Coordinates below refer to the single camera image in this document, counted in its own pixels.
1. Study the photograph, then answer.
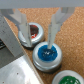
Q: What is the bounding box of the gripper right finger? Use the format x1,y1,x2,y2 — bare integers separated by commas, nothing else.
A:
46,7,78,52

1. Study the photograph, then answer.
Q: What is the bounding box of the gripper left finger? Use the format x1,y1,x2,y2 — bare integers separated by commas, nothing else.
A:
0,8,33,48

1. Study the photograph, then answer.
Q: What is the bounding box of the red button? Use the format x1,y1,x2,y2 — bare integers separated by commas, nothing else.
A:
17,22,46,46

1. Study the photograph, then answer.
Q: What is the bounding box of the green button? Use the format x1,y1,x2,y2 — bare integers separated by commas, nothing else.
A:
52,69,84,84

